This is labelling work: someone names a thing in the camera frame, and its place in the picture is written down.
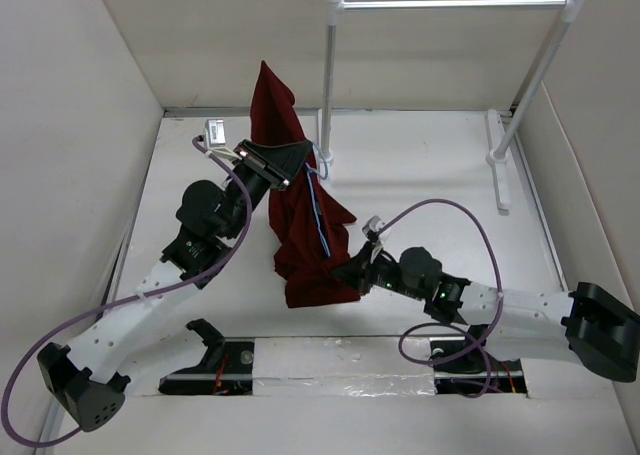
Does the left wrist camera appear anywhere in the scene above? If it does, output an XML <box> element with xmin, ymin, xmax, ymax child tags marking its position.
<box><xmin>203</xmin><ymin>119</ymin><xmax>236</xmax><ymax>160</ymax></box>

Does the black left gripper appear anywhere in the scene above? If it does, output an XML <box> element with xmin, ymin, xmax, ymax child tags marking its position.
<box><xmin>220</xmin><ymin>138</ymin><xmax>310</xmax><ymax>240</ymax></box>

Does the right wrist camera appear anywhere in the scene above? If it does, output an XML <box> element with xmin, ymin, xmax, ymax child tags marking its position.
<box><xmin>362</xmin><ymin>215</ymin><xmax>385</xmax><ymax>251</ymax></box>

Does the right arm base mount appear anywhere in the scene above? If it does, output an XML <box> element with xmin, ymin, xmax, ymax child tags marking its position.
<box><xmin>429</xmin><ymin>325</ymin><xmax>528</xmax><ymax>398</ymax></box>

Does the dark red t shirt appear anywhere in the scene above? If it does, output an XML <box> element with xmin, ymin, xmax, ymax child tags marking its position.
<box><xmin>250</xmin><ymin>62</ymin><xmax>360</xmax><ymax>309</ymax></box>

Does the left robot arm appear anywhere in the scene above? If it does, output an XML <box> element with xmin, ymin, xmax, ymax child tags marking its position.
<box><xmin>36</xmin><ymin>138</ymin><xmax>315</xmax><ymax>432</ymax></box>

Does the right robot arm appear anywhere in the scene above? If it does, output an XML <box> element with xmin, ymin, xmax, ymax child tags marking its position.
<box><xmin>353</xmin><ymin>243</ymin><xmax>639</xmax><ymax>383</ymax></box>

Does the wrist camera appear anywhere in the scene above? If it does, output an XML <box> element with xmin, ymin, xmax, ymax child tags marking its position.
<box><xmin>362</xmin><ymin>215</ymin><xmax>385</xmax><ymax>251</ymax></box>
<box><xmin>203</xmin><ymin>119</ymin><xmax>236</xmax><ymax>160</ymax></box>

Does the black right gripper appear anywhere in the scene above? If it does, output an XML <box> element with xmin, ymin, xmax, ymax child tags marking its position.
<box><xmin>329</xmin><ymin>241</ymin><xmax>426</xmax><ymax>301</ymax></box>

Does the light blue wire hanger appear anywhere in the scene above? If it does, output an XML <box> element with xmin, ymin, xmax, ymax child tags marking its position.
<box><xmin>305</xmin><ymin>142</ymin><xmax>332</xmax><ymax>258</ymax></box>

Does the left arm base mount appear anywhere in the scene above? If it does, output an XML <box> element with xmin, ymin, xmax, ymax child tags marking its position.
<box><xmin>158</xmin><ymin>319</ymin><xmax>255</xmax><ymax>396</ymax></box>

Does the white clothes rack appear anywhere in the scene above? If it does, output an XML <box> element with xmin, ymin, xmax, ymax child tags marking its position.
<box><xmin>318</xmin><ymin>0</ymin><xmax>587</xmax><ymax>215</ymax></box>

